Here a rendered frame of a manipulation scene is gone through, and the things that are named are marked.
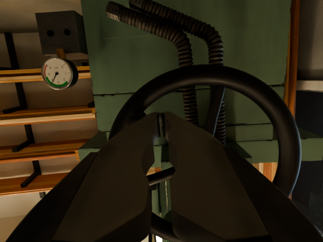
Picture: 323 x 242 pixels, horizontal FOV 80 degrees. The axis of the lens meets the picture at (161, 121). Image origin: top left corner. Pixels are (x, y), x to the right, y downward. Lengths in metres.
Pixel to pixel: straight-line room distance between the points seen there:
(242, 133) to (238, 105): 0.07
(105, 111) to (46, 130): 2.88
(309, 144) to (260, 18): 0.32
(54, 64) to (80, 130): 2.75
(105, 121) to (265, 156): 0.40
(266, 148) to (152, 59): 0.34
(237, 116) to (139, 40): 0.28
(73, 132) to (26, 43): 1.34
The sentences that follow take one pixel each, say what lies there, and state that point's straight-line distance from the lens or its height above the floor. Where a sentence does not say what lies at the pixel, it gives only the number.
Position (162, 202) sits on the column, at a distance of 0.98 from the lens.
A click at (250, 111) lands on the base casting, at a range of 0.50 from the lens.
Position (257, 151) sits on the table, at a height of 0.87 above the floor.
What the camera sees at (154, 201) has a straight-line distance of 0.96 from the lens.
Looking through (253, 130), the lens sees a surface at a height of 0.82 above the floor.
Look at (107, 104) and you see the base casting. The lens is 0.47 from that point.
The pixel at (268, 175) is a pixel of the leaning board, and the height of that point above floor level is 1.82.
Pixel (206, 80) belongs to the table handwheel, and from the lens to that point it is 0.27.
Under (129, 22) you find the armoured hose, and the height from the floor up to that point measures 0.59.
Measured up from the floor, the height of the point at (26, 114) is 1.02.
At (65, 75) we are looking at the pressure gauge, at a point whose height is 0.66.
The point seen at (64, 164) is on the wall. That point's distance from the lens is 3.43.
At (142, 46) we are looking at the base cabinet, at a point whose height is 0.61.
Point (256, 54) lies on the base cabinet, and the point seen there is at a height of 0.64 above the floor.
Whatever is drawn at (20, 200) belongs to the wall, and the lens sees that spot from 3.97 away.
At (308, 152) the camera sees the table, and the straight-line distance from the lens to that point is 0.59.
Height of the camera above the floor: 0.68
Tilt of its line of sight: 13 degrees up
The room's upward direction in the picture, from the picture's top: 177 degrees clockwise
